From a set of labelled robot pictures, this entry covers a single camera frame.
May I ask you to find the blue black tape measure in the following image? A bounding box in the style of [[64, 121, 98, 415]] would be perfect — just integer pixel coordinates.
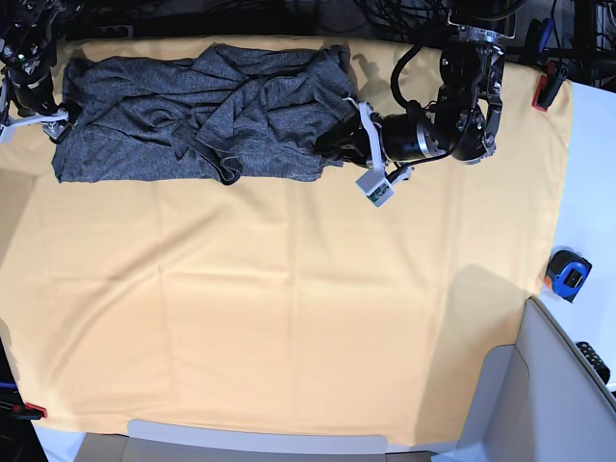
[[544, 248, 592, 303]]

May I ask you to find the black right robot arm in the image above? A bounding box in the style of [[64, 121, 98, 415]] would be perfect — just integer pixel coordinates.
[[1, 1, 371, 169]]

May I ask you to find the white cardboard box right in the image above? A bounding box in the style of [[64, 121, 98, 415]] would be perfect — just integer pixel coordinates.
[[453, 297, 615, 461]]

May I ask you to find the red black clamp left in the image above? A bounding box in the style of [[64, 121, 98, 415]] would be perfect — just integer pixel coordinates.
[[10, 403, 47, 421]]

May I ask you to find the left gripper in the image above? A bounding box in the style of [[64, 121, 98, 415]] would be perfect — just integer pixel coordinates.
[[315, 97, 446, 183]]

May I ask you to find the yellow table cloth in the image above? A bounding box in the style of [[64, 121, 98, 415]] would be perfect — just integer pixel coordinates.
[[1, 64, 574, 446]]

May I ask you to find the white cardboard box bottom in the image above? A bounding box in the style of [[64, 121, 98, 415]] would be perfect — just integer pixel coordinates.
[[75, 420, 457, 461]]

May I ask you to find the red black clamp right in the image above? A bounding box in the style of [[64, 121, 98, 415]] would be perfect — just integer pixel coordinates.
[[532, 62, 569, 113]]

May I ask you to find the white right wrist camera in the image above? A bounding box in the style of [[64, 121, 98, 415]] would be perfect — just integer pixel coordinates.
[[0, 125, 13, 144]]

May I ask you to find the white cardboard box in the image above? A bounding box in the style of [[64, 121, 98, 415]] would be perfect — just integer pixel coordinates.
[[75, 420, 457, 461], [453, 297, 615, 461]]

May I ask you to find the red black clamp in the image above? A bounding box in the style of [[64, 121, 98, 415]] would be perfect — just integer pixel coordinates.
[[532, 62, 569, 113], [10, 403, 47, 421]]

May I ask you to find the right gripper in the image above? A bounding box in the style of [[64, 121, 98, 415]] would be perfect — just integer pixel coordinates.
[[1, 71, 83, 144]]

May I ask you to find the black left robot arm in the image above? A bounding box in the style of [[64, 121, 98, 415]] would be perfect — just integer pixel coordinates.
[[316, 1, 523, 184]]

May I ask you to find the black studded remote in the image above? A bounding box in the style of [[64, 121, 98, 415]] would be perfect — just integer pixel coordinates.
[[576, 342, 611, 384]]

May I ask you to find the grey long-sleeve shirt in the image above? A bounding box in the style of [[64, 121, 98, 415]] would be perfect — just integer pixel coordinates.
[[52, 44, 355, 186]]

